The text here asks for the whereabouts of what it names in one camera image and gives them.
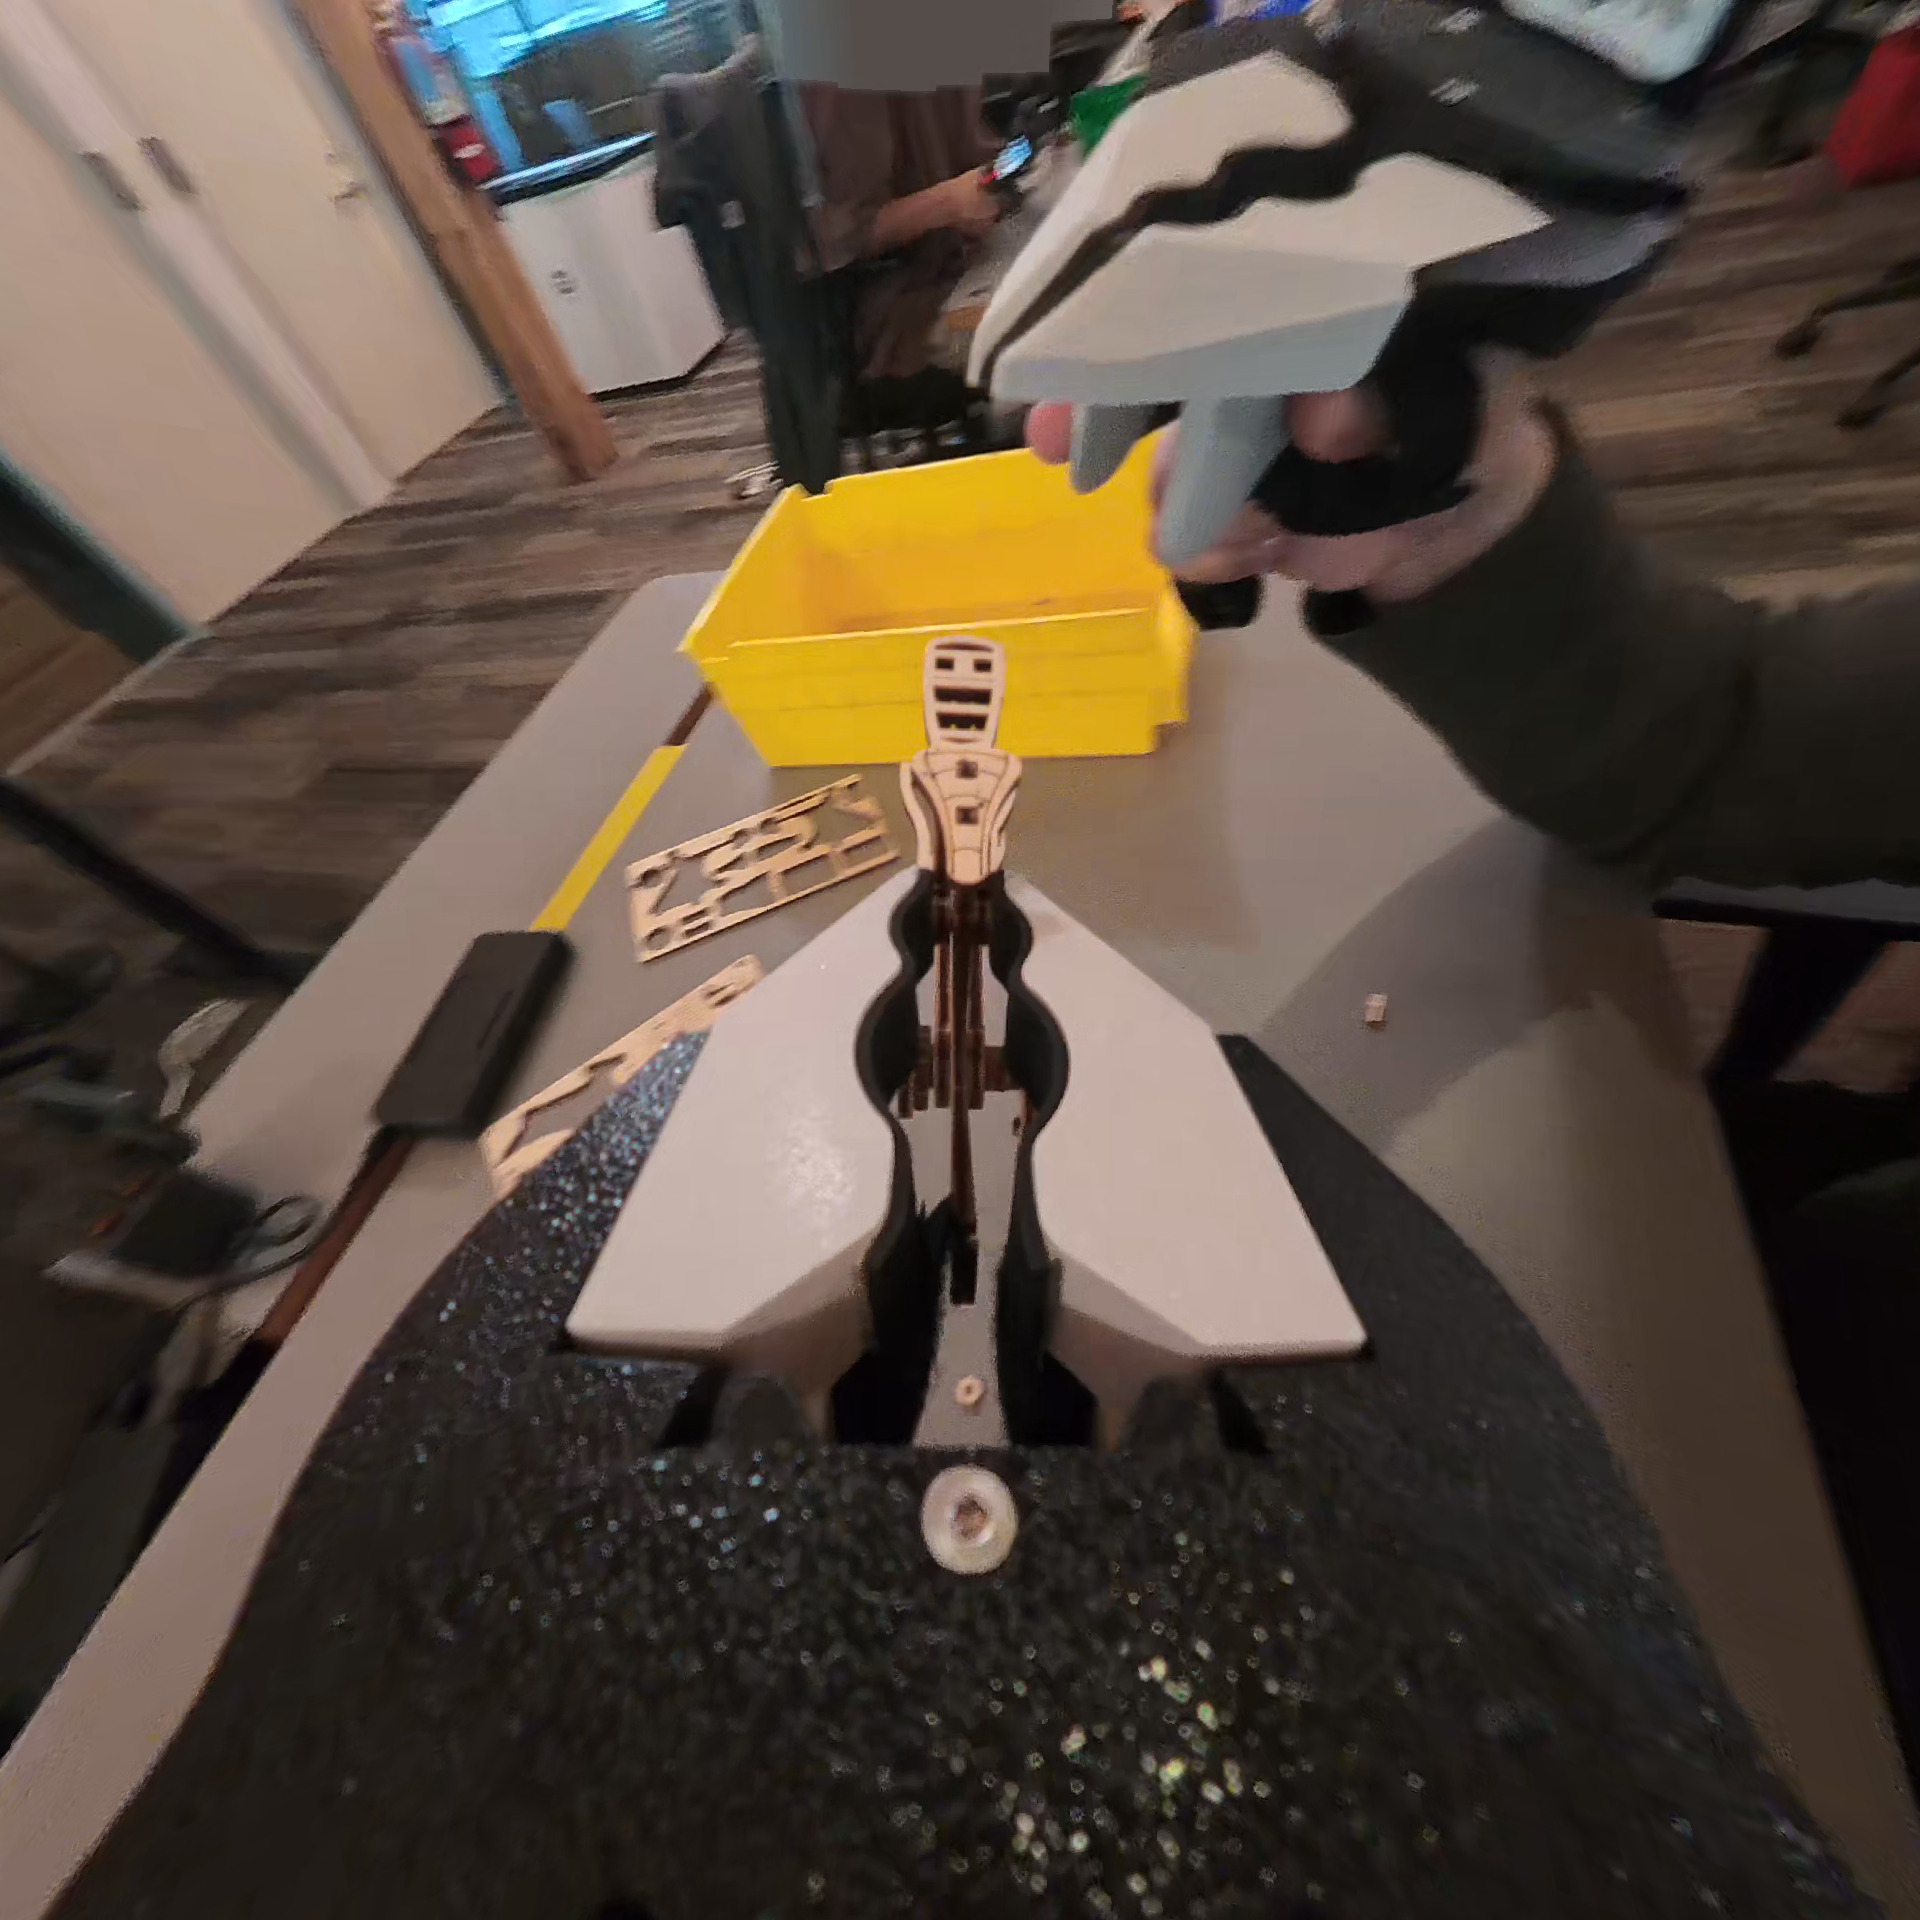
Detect yellow plastic bin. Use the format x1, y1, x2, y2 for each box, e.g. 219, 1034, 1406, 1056
680, 456, 1202, 770

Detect person's right forearm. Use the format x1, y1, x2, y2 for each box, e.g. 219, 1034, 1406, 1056
1320, 405, 1920, 904

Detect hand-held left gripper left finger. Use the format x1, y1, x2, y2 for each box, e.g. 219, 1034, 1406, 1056
567, 874, 921, 1449

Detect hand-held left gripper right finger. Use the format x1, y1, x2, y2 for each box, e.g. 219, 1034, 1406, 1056
1002, 874, 1369, 1449

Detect wooden door post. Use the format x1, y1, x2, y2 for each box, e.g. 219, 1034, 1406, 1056
294, 0, 620, 485

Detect wooden model assembly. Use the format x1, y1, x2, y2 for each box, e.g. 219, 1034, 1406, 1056
886, 634, 1038, 1307

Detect wooden sheet with gear parts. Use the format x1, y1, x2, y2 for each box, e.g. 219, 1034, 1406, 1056
481, 953, 770, 1202

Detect white cabinet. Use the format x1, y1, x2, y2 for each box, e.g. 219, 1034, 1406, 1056
499, 137, 731, 402

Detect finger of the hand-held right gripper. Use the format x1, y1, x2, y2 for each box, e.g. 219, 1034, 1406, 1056
971, 49, 1360, 369
968, 159, 1558, 409

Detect flat black case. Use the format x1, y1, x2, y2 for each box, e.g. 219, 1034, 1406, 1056
370, 930, 576, 1137

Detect mostly empty wooden sheet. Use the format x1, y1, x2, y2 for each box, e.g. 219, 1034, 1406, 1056
624, 775, 903, 964

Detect white double doors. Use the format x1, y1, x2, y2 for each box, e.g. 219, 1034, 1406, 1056
0, 0, 506, 625

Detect person's right hand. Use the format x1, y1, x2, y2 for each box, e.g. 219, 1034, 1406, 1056
1026, 375, 1594, 605

